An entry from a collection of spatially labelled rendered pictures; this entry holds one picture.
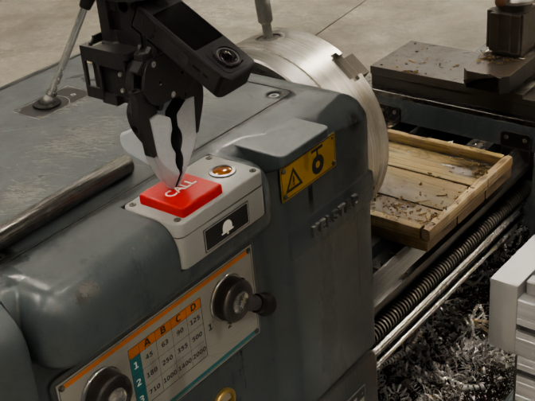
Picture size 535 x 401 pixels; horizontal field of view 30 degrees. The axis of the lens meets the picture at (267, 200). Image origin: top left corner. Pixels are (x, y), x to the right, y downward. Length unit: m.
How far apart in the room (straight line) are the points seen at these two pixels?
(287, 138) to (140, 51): 0.25
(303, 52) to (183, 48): 0.55
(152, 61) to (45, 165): 0.25
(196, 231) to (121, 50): 0.19
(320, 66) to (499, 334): 0.48
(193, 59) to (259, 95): 0.35
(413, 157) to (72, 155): 0.89
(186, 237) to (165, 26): 0.21
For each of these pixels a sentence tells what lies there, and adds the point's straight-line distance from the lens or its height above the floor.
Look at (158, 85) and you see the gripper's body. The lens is 0.93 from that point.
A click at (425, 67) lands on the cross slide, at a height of 0.97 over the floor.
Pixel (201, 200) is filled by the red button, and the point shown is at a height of 1.26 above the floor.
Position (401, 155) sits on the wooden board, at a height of 0.89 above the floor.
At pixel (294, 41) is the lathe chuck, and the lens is 1.44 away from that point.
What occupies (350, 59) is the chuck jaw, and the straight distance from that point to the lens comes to 1.48.
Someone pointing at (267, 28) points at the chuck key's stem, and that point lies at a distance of 1.46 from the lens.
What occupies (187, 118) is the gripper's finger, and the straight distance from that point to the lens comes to 0.97.
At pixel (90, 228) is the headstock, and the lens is 0.97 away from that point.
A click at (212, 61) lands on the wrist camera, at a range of 0.88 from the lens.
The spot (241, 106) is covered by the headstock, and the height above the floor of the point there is 1.26.
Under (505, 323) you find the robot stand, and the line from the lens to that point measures 1.13.
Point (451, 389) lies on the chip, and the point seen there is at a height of 0.55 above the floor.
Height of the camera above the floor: 1.73
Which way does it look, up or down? 29 degrees down
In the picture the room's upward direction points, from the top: 5 degrees counter-clockwise
